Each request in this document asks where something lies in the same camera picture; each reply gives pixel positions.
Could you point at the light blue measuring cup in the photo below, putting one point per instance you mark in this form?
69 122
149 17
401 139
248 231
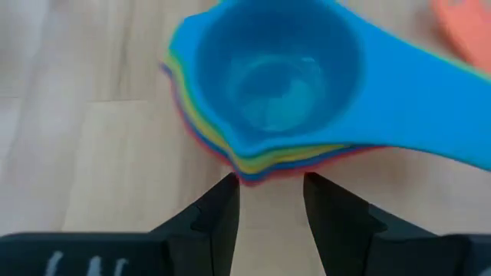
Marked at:
276 76

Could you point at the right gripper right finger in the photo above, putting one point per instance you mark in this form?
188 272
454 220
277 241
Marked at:
364 245

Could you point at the green measuring cup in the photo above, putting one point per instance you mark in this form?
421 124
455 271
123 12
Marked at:
253 158

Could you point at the red measuring cup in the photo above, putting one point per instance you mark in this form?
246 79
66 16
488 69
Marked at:
251 183

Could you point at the orange measuring cup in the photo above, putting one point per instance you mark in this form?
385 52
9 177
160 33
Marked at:
468 30

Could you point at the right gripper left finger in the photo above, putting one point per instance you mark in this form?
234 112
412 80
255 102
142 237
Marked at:
153 253

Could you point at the yellow measuring cup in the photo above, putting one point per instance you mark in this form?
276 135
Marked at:
251 167

